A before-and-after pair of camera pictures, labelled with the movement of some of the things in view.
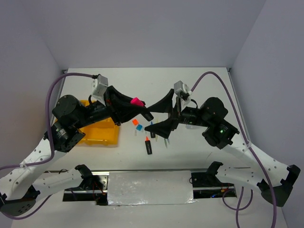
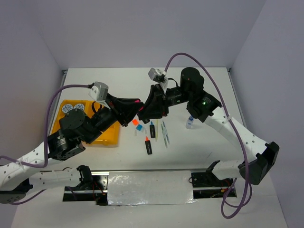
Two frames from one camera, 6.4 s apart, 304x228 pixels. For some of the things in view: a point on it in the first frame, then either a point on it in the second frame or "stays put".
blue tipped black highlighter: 153,135 stays put
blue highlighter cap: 139,127 stays put
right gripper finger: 163,128 → 146,117
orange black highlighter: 148,146 stays put
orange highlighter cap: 135,122 stays put
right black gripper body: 187,115 → 174,95
